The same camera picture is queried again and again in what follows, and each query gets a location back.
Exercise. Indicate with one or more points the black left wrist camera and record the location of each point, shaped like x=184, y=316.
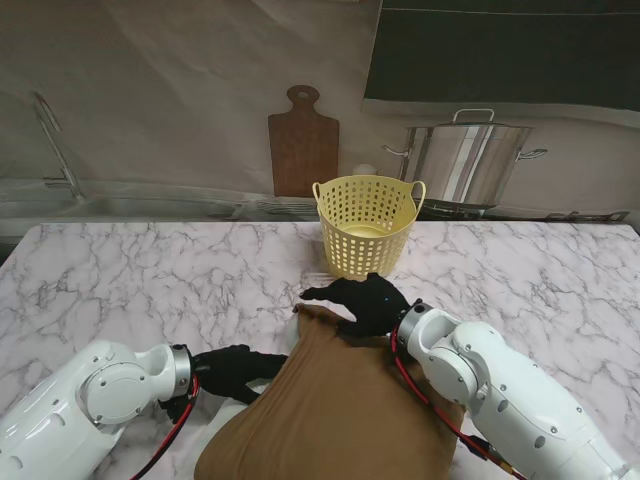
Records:
x=175, y=407

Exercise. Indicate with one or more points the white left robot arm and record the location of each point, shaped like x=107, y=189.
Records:
x=100, y=385

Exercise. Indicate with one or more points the brown pillowcase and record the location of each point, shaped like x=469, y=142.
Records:
x=325, y=415

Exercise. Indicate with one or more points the black stove grate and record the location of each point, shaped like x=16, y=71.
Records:
x=450, y=210

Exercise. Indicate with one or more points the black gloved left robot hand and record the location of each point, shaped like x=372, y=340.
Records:
x=225, y=370

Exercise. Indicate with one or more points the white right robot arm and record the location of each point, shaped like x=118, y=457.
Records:
x=500, y=380

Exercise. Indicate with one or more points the yellow perforated laundry basket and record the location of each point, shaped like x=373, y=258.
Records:
x=350, y=250

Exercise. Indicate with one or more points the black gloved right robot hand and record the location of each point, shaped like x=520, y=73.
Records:
x=375, y=305

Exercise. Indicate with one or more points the white pillow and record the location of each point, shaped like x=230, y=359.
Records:
x=227, y=407

